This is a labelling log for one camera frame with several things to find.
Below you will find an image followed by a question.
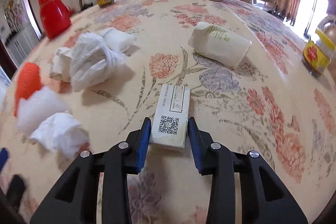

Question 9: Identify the printed paper cup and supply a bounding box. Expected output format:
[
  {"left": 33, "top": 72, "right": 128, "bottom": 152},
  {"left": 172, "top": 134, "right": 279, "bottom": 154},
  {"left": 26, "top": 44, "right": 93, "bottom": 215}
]
[{"left": 49, "top": 47, "right": 72, "bottom": 83}]

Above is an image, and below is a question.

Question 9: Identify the small white QR box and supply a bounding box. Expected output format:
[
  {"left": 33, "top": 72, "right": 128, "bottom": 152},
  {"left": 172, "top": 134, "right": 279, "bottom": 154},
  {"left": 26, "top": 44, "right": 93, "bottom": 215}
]
[{"left": 150, "top": 84, "right": 191, "bottom": 151}]

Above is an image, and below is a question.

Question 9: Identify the crushed white paper cup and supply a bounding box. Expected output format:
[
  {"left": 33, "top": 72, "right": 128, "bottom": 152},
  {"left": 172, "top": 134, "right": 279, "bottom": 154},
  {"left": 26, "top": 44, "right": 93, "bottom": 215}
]
[{"left": 188, "top": 22, "right": 252, "bottom": 69}]

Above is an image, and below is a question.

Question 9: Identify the white tissue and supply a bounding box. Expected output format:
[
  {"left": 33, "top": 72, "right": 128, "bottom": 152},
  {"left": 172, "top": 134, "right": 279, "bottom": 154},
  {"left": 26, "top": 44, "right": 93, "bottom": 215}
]
[{"left": 30, "top": 113, "right": 89, "bottom": 158}]

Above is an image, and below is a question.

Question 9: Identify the white plastic bag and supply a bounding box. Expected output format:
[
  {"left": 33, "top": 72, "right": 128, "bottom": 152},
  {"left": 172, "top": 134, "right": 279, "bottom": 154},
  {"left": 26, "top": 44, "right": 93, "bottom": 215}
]
[{"left": 70, "top": 32, "right": 126, "bottom": 92}]

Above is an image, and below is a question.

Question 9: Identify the red thermos jug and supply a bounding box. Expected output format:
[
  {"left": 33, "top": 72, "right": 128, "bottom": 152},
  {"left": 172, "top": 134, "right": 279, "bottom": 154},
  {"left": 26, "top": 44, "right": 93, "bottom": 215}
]
[{"left": 38, "top": 0, "right": 71, "bottom": 40}]

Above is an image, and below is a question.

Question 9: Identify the white rolled foam piece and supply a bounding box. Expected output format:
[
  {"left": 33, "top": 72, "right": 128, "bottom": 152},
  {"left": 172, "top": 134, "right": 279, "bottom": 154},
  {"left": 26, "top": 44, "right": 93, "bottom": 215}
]
[{"left": 99, "top": 27, "right": 137, "bottom": 53}]

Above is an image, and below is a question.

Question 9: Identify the orange foam fruit net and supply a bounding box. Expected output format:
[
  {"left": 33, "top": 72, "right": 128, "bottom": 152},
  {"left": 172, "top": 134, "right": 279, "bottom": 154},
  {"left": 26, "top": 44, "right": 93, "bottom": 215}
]
[{"left": 14, "top": 62, "right": 43, "bottom": 117}]

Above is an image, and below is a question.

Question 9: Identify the yellow lid jar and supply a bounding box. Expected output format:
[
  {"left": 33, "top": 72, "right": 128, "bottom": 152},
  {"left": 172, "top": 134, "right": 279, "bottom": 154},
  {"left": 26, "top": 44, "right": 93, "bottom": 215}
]
[{"left": 302, "top": 28, "right": 335, "bottom": 76}]

